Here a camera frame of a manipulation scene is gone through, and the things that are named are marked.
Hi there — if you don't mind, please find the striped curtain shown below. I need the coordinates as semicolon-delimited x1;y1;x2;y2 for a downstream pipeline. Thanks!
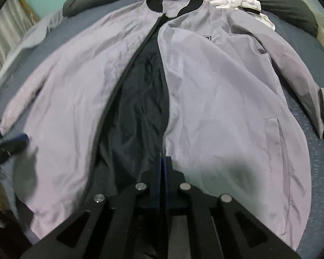
0;0;41;87

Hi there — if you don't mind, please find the dark grey bolster pillow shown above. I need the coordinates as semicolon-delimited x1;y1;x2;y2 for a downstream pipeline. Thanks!
63;0;319;37

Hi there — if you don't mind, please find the light grey blanket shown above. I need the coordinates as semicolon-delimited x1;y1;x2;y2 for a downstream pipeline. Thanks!
0;8;64;114

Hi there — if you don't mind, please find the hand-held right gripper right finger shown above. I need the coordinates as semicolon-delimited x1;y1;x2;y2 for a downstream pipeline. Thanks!
163;156;300;259

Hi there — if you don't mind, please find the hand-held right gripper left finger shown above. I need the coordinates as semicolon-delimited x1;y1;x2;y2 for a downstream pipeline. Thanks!
20;158;164;259

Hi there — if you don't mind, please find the grey jacket with black collar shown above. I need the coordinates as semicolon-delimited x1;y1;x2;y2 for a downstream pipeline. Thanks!
0;0;324;252

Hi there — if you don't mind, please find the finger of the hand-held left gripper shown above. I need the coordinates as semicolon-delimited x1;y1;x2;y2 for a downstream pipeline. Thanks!
0;133;30;165

